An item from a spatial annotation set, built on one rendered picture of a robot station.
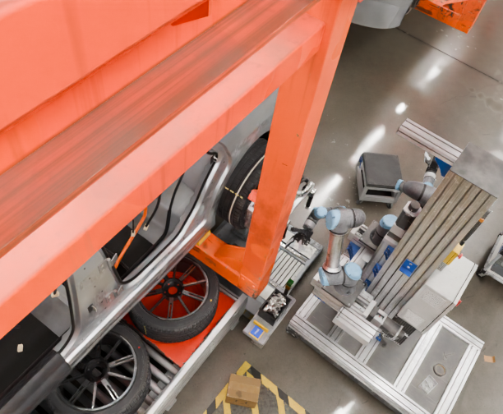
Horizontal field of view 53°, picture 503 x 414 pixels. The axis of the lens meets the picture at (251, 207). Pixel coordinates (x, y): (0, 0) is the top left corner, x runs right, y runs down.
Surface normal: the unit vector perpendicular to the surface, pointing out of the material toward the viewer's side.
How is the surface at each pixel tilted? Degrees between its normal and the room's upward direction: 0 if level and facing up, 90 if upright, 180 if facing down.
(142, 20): 90
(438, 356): 0
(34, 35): 90
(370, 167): 0
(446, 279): 0
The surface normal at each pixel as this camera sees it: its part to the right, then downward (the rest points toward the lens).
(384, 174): 0.11, -0.58
